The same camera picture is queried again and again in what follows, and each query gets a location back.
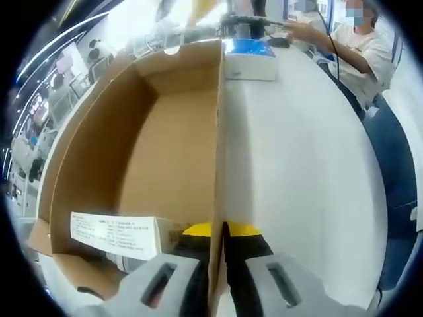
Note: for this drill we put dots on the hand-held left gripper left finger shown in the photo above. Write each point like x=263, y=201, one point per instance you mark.
x=185, y=270

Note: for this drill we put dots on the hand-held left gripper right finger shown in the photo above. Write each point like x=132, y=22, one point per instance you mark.
x=254, y=270

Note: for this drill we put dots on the brown cardboard shoe box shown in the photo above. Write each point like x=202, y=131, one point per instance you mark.
x=178, y=138

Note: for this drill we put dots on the blue soft tissue packet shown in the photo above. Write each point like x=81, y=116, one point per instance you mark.
x=249, y=67

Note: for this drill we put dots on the white box in carton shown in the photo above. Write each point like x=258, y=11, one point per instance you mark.
x=112, y=231

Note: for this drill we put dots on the black computer mouse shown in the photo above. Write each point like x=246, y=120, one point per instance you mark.
x=279, y=41

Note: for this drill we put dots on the black keyboard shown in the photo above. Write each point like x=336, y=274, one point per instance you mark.
x=251, y=18

